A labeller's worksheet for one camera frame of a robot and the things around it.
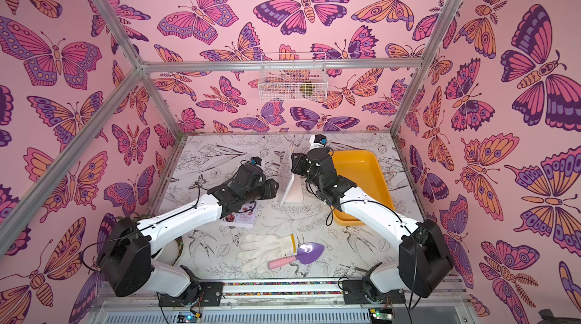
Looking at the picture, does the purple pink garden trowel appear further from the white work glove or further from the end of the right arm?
the end of the right arm

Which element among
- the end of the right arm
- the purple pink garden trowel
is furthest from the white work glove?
the end of the right arm

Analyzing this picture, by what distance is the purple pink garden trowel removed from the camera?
31.8 inches

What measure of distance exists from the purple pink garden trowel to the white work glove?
0.01 m

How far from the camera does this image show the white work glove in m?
0.81
